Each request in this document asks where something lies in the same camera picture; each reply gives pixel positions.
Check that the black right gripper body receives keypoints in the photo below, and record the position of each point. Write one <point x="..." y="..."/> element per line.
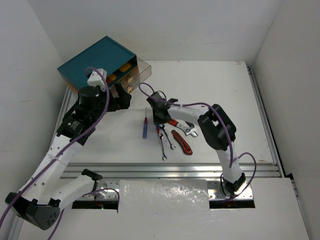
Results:
<point x="157" y="118"/>

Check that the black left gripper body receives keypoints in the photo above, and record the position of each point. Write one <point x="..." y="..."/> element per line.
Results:
<point x="121" y="97"/>

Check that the long blue red screwdriver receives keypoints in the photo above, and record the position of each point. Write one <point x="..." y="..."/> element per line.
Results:
<point x="158" y="130"/>

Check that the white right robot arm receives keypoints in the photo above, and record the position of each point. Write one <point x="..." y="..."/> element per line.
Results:
<point x="217" y="129"/>

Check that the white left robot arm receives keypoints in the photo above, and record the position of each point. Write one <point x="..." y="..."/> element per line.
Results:
<point x="38" y="201"/>

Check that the small silver open-end wrench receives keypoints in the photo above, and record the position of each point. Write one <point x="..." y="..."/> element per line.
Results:
<point x="160" y="137"/>

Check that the red black utility knife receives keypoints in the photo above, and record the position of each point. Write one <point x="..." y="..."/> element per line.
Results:
<point x="186" y="149"/>

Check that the white foam cover panel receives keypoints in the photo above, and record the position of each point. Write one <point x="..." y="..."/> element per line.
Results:
<point x="176" y="196"/>

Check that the blue handled screwdriver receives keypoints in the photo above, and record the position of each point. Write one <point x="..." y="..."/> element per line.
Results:
<point x="145" y="125"/>

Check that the red handled adjustable wrench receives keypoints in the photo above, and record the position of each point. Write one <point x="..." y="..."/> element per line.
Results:
<point x="188" y="128"/>

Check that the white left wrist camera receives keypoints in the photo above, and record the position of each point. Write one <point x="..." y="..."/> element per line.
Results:
<point x="97" y="78"/>

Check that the aluminium table edge rail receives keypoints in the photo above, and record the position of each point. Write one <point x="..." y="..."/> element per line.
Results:
<point x="146" y="170"/>

